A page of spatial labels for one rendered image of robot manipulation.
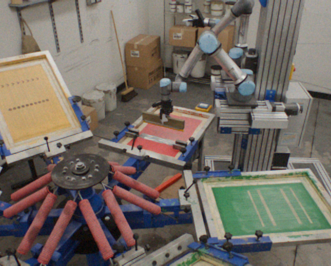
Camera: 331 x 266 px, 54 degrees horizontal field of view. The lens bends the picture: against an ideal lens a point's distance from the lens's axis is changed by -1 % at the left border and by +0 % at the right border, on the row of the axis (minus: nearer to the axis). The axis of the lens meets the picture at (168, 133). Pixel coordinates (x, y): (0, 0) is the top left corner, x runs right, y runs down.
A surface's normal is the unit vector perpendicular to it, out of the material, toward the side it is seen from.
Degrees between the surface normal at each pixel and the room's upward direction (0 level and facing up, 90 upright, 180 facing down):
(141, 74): 90
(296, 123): 90
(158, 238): 0
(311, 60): 90
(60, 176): 0
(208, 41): 84
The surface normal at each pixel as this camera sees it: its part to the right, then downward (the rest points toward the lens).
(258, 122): -0.04, 0.52
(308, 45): -0.42, 0.47
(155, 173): 0.00, -0.85
